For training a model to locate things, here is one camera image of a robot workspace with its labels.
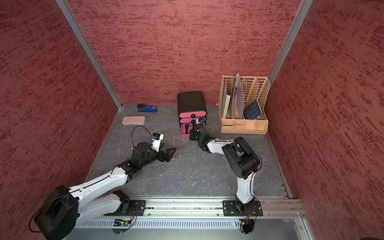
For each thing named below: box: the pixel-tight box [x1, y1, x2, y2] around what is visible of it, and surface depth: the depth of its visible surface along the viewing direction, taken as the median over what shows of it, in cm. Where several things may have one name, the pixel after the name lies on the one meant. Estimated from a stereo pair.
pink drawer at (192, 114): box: [179, 111, 207, 119], surface depth 97 cm
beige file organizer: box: [218, 75, 271, 135], surface depth 105 cm
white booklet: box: [222, 94, 231, 119], surface depth 94 cm
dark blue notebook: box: [243, 99, 263, 120], surface depth 105 cm
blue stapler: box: [137, 104, 158, 112], surface depth 119 cm
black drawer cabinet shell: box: [177, 91, 207, 124], surface depth 106 cm
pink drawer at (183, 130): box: [181, 123, 193, 138], surface depth 105 cm
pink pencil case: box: [122, 116, 146, 126], surface depth 111 cm
